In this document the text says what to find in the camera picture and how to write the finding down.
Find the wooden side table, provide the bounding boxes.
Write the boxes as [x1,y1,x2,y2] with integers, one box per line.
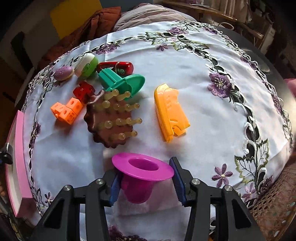
[162,1,264,40]

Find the pink storage box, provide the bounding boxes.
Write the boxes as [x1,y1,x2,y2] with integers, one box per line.
[5,111,34,218]

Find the brown wooden massage brush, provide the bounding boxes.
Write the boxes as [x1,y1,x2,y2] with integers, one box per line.
[84,89,142,148]

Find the pale pink duvet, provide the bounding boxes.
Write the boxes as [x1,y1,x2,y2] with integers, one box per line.
[113,3,196,32]

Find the orange plastic boat toy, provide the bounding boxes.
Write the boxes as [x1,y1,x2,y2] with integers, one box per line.
[154,83,190,143]

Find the green white round case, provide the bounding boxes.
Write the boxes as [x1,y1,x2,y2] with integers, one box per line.
[74,53,99,79]

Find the red metallic carabiner capsule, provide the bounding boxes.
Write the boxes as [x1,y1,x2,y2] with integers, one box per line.
[96,61,134,77]

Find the green plastic stand toy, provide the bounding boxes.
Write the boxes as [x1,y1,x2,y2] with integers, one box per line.
[98,68,145,98]

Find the multicolour upholstered headboard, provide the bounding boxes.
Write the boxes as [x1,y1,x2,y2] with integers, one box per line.
[0,0,130,70]

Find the rust brown blanket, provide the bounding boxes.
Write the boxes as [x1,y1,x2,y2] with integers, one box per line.
[37,6,121,70]

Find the purple oval soap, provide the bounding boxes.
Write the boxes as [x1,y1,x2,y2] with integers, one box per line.
[54,66,74,81]

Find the white embroidered floral tablecloth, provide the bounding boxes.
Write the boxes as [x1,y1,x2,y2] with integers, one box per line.
[23,21,294,224]

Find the orange linking cubes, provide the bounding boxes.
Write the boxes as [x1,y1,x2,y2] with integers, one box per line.
[50,97,84,125]

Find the red linking cube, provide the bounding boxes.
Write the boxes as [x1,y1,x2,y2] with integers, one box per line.
[73,81,95,104]

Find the magenta plastic hat toy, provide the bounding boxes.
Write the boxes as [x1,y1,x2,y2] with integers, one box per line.
[112,153,174,204]

